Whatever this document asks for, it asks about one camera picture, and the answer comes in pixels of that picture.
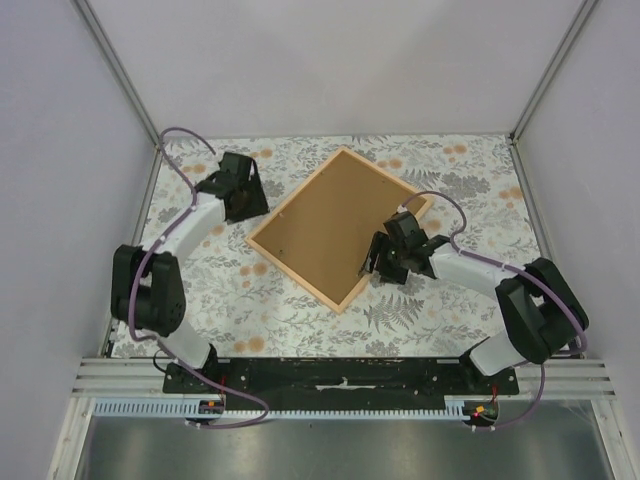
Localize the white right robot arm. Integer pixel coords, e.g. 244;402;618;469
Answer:
361;211;589;394

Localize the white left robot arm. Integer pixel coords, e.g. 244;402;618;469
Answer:
110;152;269;393

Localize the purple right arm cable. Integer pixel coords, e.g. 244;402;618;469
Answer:
397;190;589;432

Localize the floral patterned table mat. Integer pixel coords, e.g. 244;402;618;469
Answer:
110;133;582;359

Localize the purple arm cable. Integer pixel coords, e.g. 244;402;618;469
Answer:
128;127;271;430
397;190;589;432

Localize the aluminium frame post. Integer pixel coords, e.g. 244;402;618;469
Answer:
509;0;600;145
71;0;159;146

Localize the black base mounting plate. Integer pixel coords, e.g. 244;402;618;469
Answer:
163;357;519;404

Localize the brown cardboard backing board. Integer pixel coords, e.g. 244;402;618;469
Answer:
250;151;429;307

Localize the light wooden picture frame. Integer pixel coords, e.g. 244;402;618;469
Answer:
244;145;435;315

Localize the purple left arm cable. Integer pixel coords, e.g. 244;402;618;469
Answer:
128;127;271;430

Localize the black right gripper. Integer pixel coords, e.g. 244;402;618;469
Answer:
359;231;410;286

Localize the aluminium front rail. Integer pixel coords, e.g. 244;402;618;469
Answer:
72;358;616;400

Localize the white slotted cable duct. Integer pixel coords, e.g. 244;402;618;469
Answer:
93;397;470;421

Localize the right aluminium frame post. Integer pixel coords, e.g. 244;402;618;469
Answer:
509;0;600;145

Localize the left aluminium frame post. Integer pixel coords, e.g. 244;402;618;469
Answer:
71;0;159;146

